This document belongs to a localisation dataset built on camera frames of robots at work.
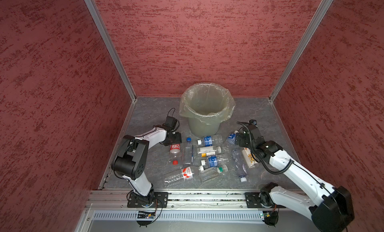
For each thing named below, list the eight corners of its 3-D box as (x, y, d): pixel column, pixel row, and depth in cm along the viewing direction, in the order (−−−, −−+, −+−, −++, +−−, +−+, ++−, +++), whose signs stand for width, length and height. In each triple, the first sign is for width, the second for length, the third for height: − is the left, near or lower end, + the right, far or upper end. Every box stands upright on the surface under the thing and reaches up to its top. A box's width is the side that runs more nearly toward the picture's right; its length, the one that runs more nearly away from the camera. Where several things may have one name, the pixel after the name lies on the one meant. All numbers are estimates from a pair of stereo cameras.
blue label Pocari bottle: (201, 168, 85) (201, 165, 81) (201, 157, 89) (201, 154, 86) (227, 168, 85) (229, 165, 81) (226, 157, 89) (227, 154, 86)
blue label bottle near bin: (197, 146, 93) (197, 143, 90) (197, 137, 97) (197, 134, 94) (222, 146, 93) (223, 143, 90) (221, 137, 97) (222, 134, 94)
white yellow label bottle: (197, 157, 89) (197, 154, 86) (197, 147, 93) (197, 144, 90) (220, 157, 89) (221, 154, 86) (219, 147, 93) (220, 144, 90)
